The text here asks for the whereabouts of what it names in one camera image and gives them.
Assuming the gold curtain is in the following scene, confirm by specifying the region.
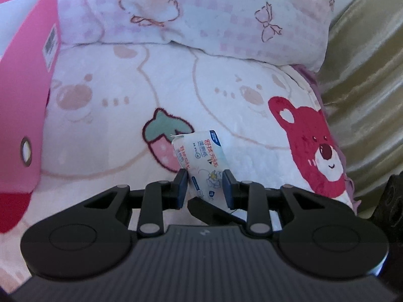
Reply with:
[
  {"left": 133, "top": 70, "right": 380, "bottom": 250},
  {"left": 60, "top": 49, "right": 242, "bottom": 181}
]
[{"left": 315, "top": 0, "right": 403, "bottom": 221}]

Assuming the pink checked pillow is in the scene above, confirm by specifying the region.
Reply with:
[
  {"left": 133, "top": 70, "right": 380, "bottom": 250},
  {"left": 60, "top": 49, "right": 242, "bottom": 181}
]
[{"left": 35, "top": 0, "right": 339, "bottom": 73}]

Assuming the white wipes packet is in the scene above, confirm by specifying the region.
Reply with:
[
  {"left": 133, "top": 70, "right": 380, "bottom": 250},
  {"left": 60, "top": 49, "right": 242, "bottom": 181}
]
[{"left": 171, "top": 129, "right": 228, "bottom": 210}]

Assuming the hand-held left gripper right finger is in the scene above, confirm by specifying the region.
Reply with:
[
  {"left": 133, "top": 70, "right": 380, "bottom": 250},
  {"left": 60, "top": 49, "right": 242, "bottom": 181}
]
[{"left": 222, "top": 169, "right": 328, "bottom": 238}]

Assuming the printed bear blanket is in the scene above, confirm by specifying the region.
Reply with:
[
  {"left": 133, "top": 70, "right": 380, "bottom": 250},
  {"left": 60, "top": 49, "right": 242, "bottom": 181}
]
[{"left": 0, "top": 42, "right": 359, "bottom": 290}]

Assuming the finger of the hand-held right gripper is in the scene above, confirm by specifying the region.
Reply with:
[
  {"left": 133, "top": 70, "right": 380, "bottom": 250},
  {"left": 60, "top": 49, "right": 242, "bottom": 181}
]
[{"left": 187, "top": 197, "right": 248, "bottom": 227}]

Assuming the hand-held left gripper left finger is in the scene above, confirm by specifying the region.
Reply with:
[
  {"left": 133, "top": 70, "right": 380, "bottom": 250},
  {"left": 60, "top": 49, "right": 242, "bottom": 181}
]
[{"left": 83, "top": 168, "right": 189, "bottom": 238}]

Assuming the pink cardboard box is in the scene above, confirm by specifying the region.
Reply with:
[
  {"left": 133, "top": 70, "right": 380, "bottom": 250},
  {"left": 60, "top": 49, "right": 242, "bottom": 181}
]
[{"left": 0, "top": 0, "right": 62, "bottom": 196}]

